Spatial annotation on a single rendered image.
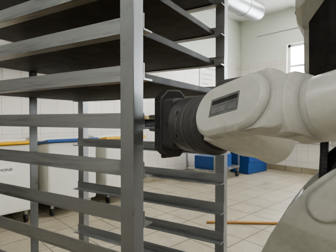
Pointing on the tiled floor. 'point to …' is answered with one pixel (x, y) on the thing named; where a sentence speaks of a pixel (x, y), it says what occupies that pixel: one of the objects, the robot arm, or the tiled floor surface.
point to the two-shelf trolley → (213, 167)
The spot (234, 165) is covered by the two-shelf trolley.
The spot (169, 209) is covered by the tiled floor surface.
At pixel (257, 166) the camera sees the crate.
